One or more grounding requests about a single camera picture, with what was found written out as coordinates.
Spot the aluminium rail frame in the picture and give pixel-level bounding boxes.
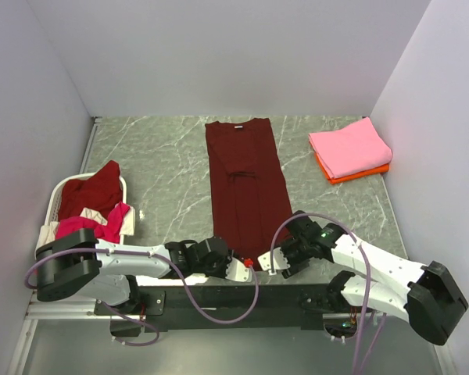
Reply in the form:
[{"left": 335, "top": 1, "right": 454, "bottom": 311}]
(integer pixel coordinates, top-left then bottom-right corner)
[{"left": 5, "top": 116, "right": 460, "bottom": 375}]

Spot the folded pink t shirt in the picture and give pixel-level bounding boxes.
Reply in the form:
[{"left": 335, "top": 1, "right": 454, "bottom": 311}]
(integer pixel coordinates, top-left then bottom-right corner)
[{"left": 308, "top": 117, "right": 392, "bottom": 177}]

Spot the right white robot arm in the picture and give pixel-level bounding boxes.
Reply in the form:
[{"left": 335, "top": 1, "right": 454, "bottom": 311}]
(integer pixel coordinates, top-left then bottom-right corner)
[{"left": 265, "top": 211, "right": 469, "bottom": 346}]

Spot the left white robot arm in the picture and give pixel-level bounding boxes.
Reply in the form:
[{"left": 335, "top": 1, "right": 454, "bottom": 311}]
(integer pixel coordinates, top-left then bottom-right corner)
[{"left": 32, "top": 229, "right": 241, "bottom": 314}]

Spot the black base beam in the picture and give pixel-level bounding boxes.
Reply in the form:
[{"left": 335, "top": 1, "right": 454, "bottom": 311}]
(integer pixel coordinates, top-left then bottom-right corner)
[{"left": 93, "top": 284, "right": 372, "bottom": 338}]

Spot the white laundry basket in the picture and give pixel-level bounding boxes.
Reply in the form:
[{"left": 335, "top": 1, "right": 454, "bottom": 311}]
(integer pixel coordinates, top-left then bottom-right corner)
[{"left": 41, "top": 173, "right": 135, "bottom": 245}]

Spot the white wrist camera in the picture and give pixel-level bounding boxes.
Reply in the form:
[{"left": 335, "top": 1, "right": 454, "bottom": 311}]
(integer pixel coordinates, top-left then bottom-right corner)
[
  {"left": 257, "top": 248, "right": 290, "bottom": 276},
  {"left": 226, "top": 258, "right": 252, "bottom": 283}
]

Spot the magenta t shirt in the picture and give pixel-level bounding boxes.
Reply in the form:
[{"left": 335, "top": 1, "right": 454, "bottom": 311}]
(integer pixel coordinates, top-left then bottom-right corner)
[{"left": 53, "top": 202, "right": 132, "bottom": 244}]

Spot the folded orange t shirt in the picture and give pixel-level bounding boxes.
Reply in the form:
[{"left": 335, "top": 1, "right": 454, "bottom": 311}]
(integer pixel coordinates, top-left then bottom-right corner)
[{"left": 314, "top": 153, "right": 389, "bottom": 185}]

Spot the red t shirt in basket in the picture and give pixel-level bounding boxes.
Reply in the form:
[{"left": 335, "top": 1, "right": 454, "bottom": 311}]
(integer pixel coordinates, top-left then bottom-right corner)
[{"left": 58, "top": 160, "right": 124, "bottom": 220}]

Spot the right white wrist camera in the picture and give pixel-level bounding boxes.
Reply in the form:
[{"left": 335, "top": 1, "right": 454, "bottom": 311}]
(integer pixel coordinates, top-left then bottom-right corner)
[{"left": 257, "top": 248, "right": 290, "bottom": 276}]

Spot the cream t shirt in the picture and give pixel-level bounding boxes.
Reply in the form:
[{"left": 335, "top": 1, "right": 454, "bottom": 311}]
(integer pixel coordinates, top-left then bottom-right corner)
[{"left": 37, "top": 206, "right": 137, "bottom": 255}]

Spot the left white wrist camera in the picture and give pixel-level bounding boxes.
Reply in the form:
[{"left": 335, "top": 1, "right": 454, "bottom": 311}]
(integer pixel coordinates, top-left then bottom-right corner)
[{"left": 226, "top": 258, "right": 252, "bottom": 283}]

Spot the dark red t shirt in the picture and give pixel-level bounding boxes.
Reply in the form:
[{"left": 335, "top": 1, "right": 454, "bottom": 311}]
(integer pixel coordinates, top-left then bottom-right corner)
[{"left": 206, "top": 118, "right": 292, "bottom": 270}]

